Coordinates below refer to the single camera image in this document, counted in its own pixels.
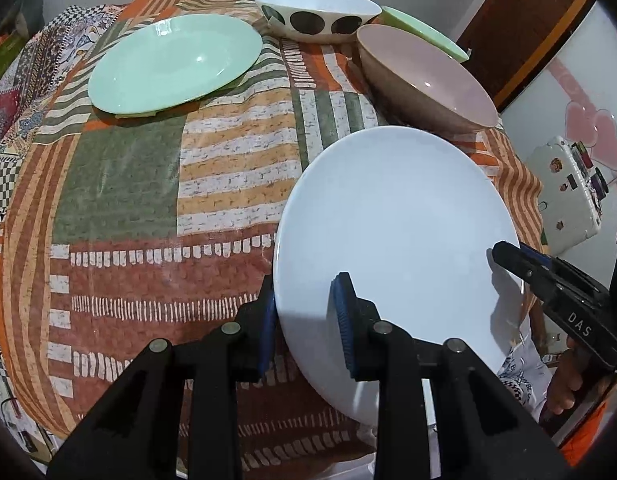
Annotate brown wooden door frame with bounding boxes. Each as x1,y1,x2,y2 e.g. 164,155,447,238
459,0,595,110

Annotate person's right hand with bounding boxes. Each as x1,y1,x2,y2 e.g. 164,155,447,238
540,336,585,424

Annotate striped patchwork tablecloth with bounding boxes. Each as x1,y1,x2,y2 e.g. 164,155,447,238
0,0,550,476

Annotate white bowl black dots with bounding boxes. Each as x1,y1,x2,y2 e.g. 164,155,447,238
254,0,382,44

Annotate mint green plate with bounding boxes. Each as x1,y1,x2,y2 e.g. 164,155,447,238
88,14,263,117

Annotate white round plate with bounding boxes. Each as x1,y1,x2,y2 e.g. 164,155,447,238
273,126,523,426

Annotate mint green bowl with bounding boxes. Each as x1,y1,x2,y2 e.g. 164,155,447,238
380,6,470,63

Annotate white case with stickers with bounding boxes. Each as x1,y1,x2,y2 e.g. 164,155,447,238
525,136,607,256

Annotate pink bowl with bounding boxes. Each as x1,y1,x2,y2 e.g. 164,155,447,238
356,24,499,133

